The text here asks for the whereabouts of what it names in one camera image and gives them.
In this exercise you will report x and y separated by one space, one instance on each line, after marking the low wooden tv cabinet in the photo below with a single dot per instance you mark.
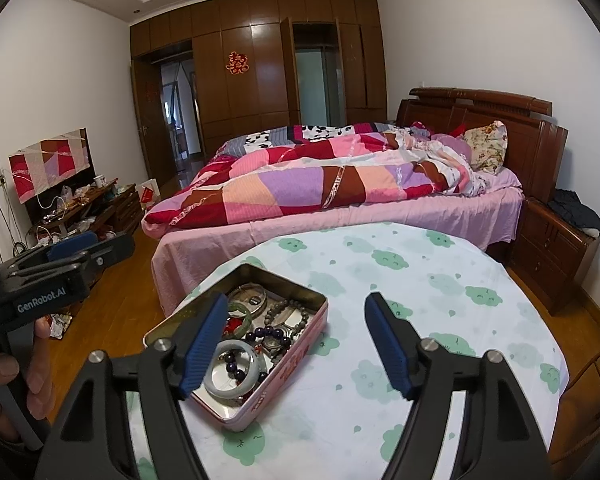
104 211

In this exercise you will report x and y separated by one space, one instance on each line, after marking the patchwork pink quilt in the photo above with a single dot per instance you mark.
301 170

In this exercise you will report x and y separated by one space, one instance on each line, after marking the red white paper bag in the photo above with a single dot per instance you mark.
149 193

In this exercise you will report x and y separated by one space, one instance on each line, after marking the pink metal tin box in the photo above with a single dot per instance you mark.
271 325

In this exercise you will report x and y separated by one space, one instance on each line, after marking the wooden nightstand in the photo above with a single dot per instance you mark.
551 256

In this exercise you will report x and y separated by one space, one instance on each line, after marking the floral pillow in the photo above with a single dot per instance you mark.
488 146

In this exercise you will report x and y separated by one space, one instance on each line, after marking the green jade bangle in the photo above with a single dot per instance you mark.
237 310

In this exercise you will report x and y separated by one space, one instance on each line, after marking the brown wooden wardrobe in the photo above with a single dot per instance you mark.
271 33

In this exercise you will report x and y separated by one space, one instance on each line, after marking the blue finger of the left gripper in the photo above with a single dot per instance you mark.
71 245
105 253

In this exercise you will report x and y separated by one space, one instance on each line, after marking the red double happiness decal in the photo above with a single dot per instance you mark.
237 63

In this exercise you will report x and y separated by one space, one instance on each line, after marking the person's left hand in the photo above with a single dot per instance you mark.
41 396

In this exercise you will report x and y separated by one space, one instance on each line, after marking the dark clothes on nightstand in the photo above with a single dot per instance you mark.
567 205

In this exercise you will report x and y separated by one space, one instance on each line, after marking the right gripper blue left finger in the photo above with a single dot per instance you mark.
195 342

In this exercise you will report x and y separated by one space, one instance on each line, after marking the covered television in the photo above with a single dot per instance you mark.
41 170

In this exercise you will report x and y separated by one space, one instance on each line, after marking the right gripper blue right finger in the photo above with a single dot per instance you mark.
396 343

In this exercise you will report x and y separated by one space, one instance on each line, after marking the white jade bangle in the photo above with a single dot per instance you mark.
236 369

